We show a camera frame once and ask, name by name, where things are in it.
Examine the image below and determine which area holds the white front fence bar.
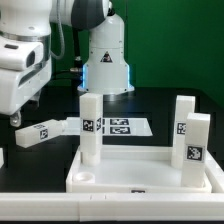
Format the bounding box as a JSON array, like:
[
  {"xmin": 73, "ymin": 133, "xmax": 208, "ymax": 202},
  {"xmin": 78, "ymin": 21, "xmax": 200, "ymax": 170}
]
[{"xmin": 0, "ymin": 193, "xmax": 224, "ymax": 221}]

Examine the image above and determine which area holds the black camera stand pole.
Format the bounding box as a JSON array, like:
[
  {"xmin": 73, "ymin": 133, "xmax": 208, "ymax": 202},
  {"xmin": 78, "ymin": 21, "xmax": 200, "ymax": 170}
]
[{"xmin": 73, "ymin": 29, "xmax": 83, "ymax": 68}]

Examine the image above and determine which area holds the white desk top tray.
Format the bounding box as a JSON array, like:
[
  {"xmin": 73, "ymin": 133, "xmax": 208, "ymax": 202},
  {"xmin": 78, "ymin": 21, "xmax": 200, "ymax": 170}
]
[{"xmin": 66, "ymin": 145, "xmax": 212, "ymax": 193}]

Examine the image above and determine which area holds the white marker sheet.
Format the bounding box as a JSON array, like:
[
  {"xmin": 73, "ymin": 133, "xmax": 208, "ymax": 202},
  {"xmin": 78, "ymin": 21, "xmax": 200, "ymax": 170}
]
[{"xmin": 62, "ymin": 117, "xmax": 153, "ymax": 136}]

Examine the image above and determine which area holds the black cable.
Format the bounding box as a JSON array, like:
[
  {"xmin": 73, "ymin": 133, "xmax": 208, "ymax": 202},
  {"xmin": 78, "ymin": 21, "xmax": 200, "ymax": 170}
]
[{"xmin": 49, "ymin": 67, "xmax": 83, "ymax": 81}]

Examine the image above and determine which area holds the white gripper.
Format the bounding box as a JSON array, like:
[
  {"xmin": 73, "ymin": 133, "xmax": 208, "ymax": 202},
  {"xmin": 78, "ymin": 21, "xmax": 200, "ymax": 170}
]
[{"xmin": 0, "ymin": 36, "xmax": 52, "ymax": 127}]

